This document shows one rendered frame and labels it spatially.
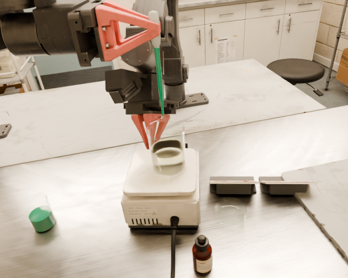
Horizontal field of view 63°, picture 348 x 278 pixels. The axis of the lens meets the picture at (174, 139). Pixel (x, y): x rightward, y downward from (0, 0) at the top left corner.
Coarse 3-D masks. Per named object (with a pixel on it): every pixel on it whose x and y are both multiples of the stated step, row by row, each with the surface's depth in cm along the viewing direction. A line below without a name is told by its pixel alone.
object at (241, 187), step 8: (216, 184) 57; (224, 184) 54; (232, 184) 54; (240, 184) 54; (248, 184) 54; (216, 192) 56; (224, 192) 55; (232, 192) 55; (240, 192) 55; (248, 192) 55; (256, 192) 56
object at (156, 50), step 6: (156, 48) 39; (156, 54) 40; (156, 60) 40; (156, 66) 41; (156, 72) 41; (162, 90) 43; (162, 96) 43; (162, 102) 44; (162, 108) 44; (162, 114) 45
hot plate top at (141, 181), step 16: (144, 160) 53; (192, 160) 52; (128, 176) 49; (144, 176) 49; (176, 176) 48; (192, 176) 48; (128, 192) 46; (144, 192) 46; (160, 192) 45; (176, 192) 45; (192, 192) 45
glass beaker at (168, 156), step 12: (168, 120) 49; (156, 132) 49; (168, 132) 50; (180, 132) 48; (156, 144) 44; (168, 144) 44; (180, 144) 45; (156, 156) 46; (168, 156) 45; (180, 156) 46; (156, 168) 48; (168, 168) 47; (180, 168) 48
